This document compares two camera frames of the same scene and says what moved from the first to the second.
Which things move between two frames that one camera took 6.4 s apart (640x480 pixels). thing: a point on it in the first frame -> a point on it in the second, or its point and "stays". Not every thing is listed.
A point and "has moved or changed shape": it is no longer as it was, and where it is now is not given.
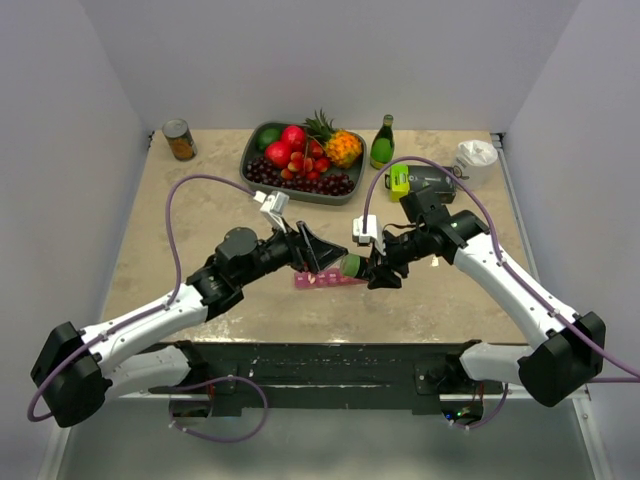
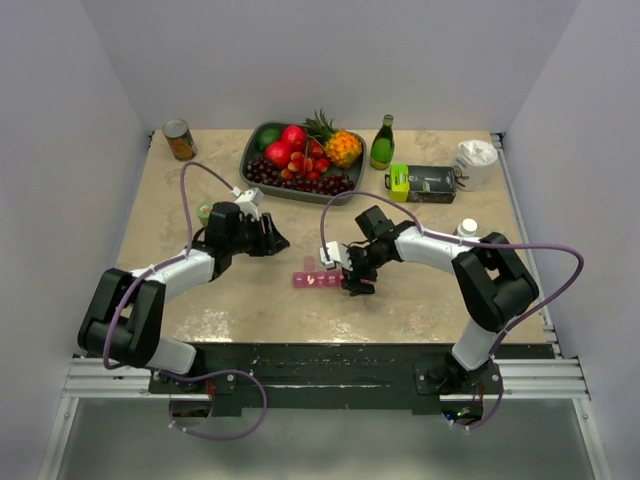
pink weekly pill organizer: [326, 278] stays
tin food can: [179, 139] stays
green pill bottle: [350, 264] has moved or changed shape
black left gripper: [319, 253] -> [270, 241]
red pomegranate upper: [296, 138] stays
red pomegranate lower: [278, 154] stays
